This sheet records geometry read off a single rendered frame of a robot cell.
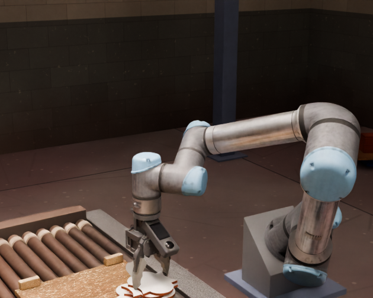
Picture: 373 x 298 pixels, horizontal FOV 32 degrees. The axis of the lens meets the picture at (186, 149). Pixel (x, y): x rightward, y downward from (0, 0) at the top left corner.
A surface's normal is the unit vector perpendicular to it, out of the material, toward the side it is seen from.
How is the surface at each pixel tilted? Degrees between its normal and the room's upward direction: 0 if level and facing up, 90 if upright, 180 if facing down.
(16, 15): 90
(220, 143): 99
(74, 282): 0
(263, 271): 90
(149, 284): 0
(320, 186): 115
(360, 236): 0
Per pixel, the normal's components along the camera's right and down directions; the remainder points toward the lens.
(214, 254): 0.00, -0.96
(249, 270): -0.86, 0.14
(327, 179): -0.26, 0.66
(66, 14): 0.52, 0.25
